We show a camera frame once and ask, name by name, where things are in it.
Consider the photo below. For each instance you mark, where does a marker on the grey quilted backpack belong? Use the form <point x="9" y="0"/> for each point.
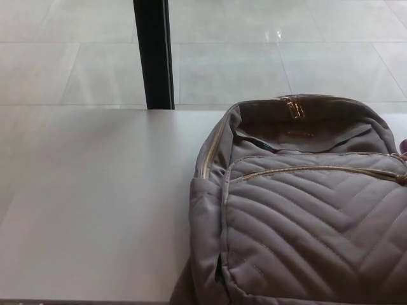
<point x="302" y="216"/>

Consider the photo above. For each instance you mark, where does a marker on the pink transparent bottle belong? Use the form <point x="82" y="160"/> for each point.
<point x="404" y="145"/>

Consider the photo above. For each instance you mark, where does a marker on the black window frame post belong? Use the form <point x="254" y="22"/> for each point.
<point x="154" y="57"/>

